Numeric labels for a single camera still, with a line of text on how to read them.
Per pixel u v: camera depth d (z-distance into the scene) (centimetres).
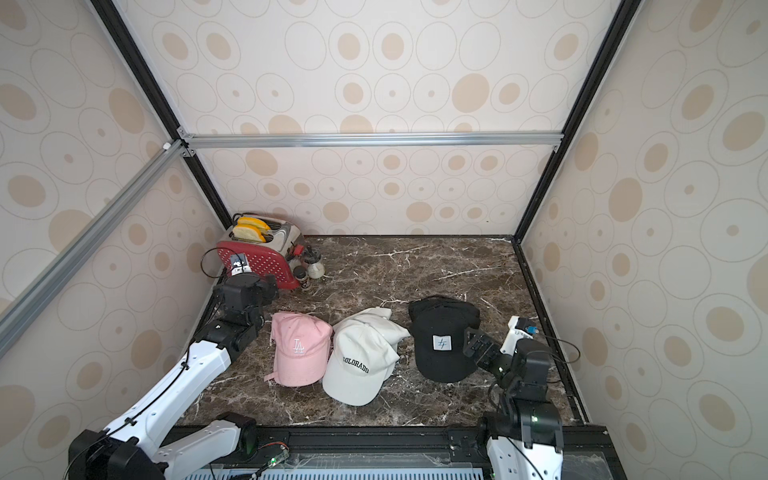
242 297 57
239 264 65
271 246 94
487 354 63
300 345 80
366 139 117
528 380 52
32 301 53
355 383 83
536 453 46
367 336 81
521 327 62
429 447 74
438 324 90
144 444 40
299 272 98
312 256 100
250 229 94
